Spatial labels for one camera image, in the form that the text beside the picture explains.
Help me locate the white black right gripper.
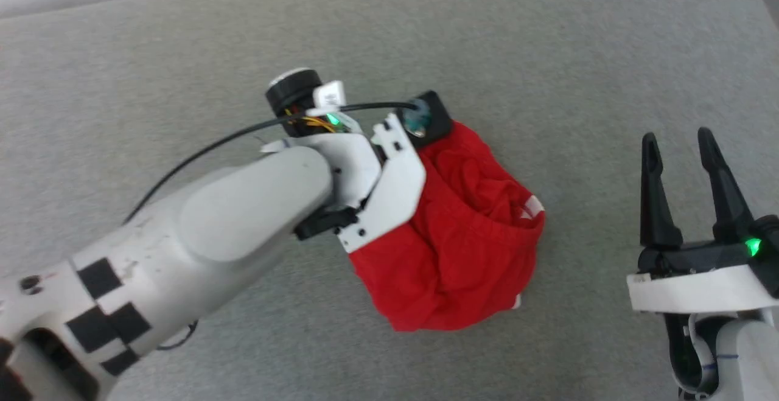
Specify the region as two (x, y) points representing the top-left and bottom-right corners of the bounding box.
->
(626, 127), (779, 315)

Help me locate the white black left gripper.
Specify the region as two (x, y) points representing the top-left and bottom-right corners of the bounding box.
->
(265, 69), (427, 254)

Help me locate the red garment with white trim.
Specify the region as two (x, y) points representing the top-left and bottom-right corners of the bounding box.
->
(348, 120), (547, 333)

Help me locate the grey fabric sofa seat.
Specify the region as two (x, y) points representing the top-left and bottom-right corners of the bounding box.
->
(0, 0), (779, 401)

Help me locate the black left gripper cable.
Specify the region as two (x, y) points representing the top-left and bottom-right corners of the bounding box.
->
(124, 102), (422, 225)

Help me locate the thin black cable loop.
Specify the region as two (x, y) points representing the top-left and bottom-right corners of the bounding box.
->
(156, 320), (199, 352)

